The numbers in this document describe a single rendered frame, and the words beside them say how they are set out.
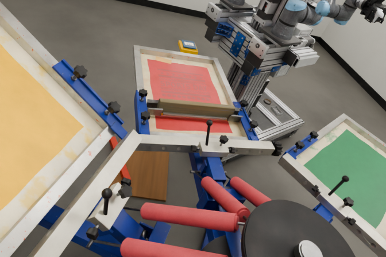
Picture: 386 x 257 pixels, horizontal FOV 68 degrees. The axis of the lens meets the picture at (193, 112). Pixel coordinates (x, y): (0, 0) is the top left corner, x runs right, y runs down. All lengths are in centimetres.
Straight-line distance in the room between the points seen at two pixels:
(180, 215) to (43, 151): 45
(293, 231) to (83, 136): 71
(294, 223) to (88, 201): 56
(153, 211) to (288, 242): 39
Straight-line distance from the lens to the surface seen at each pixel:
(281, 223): 81
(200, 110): 145
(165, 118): 144
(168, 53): 190
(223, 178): 118
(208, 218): 84
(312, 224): 87
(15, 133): 95
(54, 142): 98
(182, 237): 219
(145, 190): 228
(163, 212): 90
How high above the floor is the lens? 192
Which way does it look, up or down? 39 degrees down
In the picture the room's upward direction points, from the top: 21 degrees clockwise
